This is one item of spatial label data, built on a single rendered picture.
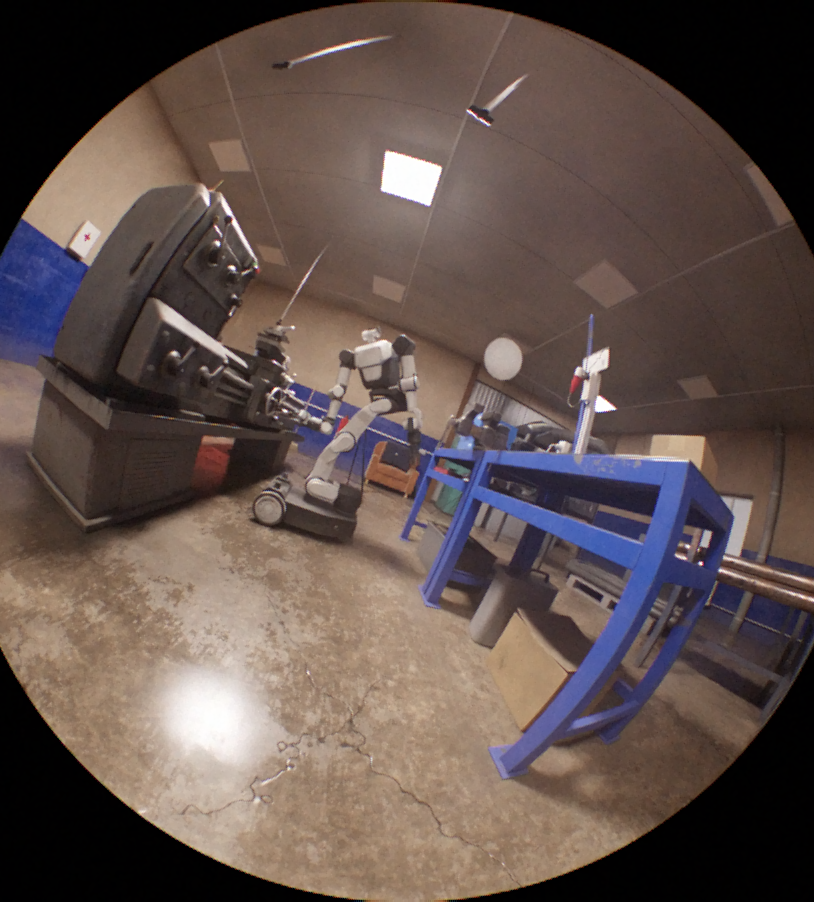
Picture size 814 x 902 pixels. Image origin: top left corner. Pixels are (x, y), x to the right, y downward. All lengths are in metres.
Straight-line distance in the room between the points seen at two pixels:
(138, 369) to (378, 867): 1.32
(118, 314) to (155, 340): 0.18
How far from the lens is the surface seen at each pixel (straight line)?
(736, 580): 1.94
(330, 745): 0.76
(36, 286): 4.32
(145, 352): 1.03
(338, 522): 1.78
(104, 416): 1.03
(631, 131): 2.86
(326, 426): 1.88
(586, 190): 3.08
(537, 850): 0.85
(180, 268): 1.20
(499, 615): 1.33
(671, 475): 0.67
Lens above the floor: 0.65
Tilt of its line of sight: 2 degrees up
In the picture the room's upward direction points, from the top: 22 degrees clockwise
